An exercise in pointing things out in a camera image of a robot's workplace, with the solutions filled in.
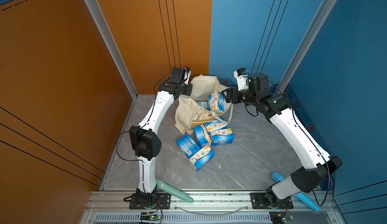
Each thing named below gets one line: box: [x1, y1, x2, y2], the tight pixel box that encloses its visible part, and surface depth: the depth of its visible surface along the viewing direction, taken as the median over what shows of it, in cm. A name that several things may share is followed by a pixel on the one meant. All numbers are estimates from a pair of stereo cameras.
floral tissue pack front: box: [207, 90, 225, 112], surface depth 91 cm
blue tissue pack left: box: [176, 133, 201, 159], surface depth 87 cm
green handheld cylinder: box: [155, 177, 195, 203], surface depth 77 cm
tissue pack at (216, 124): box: [205, 119, 228, 132], surface depth 93 cm
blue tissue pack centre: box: [210, 128, 235, 147], surface depth 90 cm
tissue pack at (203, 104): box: [196, 101, 209, 110], surface depth 95 cm
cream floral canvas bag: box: [174, 74, 232, 135], surface depth 91 cm
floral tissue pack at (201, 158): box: [188, 144, 215, 173], surface depth 81 cm
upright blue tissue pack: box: [193, 124, 212, 148], surface depth 89 cm
